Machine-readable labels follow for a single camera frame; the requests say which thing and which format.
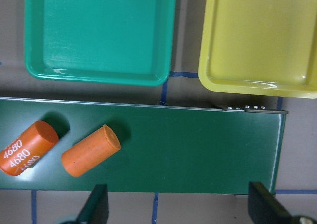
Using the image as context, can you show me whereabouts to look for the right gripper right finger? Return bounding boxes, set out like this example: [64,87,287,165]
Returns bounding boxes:
[248,182,297,224]

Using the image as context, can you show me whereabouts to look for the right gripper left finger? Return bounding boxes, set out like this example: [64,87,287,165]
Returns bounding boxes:
[76,184,109,224]

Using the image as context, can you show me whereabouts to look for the plain orange cylinder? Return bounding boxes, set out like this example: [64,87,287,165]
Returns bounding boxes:
[61,125,121,177]

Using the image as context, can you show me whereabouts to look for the orange cylinder with 4680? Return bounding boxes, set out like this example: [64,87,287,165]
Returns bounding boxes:
[0,120,59,176]

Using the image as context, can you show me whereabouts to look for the green conveyor belt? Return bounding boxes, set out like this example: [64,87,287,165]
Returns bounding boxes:
[0,97,287,194]

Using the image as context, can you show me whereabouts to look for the yellow plastic tray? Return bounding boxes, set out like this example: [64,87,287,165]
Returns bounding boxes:
[198,0,317,99]

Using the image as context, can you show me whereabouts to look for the green plastic tray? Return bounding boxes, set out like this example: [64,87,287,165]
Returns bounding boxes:
[24,0,176,86]

